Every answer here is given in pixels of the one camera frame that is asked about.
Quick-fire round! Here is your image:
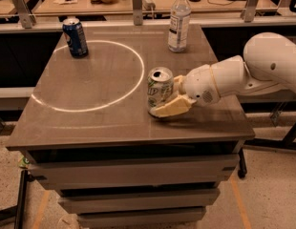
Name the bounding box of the clear plastic water bottle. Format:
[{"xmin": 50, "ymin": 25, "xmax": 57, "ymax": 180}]
[{"xmin": 168, "ymin": 0, "xmax": 191, "ymax": 52}]

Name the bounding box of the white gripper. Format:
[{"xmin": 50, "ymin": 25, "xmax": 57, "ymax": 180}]
[{"xmin": 149, "ymin": 65, "xmax": 221, "ymax": 117}]

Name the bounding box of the metal bracket left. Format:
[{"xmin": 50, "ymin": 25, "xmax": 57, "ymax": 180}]
[{"xmin": 11, "ymin": 0, "xmax": 36, "ymax": 29}]

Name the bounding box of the metal bracket middle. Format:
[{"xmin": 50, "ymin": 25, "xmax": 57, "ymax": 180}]
[{"xmin": 132, "ymin": 0, "xmax": 143, "ymax": 26}]

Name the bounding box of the metal bracket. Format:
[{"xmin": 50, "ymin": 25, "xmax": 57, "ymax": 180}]
[
  {"xmin": 241, "ymin": 0, "xmax": 259, "ymax": 23},
  {"xmin": 11, "ymin": 0, "xmax": 36, "ymax": 29},
  {"xmin": 132, "ymin": 0, "xmax": 143, "ymax": 26}
]

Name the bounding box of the blue pepsi can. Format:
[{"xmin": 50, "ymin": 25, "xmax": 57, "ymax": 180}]
[{"xmin": 62, "ymin": 17, "xmax": 89, "ymax": 57}]

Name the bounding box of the metal bracket right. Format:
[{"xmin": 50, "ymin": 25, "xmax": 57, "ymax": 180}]
[{"xmin": 241, "ymin": 0, "xmax": 259, "ymax": 23}]

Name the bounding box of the green white 7up can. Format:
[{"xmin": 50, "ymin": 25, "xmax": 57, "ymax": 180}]
[{"xmin": 147, "ymin": 67, "xmax": 174, "ymax": 116}]

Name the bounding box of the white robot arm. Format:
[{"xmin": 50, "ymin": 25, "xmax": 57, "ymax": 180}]
[{"xmin": 149, "ymin": 32, "xmax": 296, "ymax": 117}]

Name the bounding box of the grey drawer cabinet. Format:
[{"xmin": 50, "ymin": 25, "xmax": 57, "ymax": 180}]
[{"xmin": 7, "ymin": 24, "xmax": 254, "ymax": 229}]

